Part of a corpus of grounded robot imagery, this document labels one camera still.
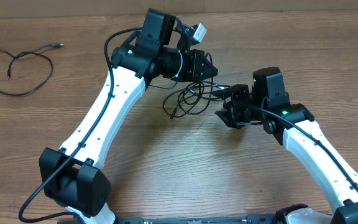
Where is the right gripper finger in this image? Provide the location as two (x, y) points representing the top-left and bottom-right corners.
(211, 87), (232, 100)
(215, 111), (244, 129)

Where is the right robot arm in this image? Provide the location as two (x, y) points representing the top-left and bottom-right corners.
(212, 67), (358, 223)

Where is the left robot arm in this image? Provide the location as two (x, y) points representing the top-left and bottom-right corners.
(39, 9), (218, 223)

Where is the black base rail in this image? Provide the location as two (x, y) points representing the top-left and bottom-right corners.
(110, 213), (334, 224)

